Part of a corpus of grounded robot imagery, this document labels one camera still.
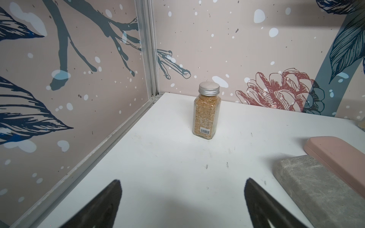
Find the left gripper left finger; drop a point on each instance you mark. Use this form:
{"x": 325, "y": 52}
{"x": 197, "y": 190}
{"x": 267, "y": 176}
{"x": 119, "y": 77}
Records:
{"x": 101, "y": 211}

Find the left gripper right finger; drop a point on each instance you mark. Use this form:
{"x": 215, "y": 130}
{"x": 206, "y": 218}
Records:
{"x": 265, "y": 211}

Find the teal case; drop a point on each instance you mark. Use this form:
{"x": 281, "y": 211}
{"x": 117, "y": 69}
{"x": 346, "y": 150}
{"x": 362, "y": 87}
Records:
{"x": 324, "y": 199}

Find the pink glasses case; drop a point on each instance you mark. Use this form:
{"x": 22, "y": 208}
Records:
{"x": 341, "y": 158}

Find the brown spice jar on table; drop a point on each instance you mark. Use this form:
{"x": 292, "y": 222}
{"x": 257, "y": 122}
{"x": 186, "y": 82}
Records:
{"x": 206, "y": 110}

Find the small jar at back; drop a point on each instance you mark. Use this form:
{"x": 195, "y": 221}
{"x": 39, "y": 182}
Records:
{"x": 361, "y": 124}

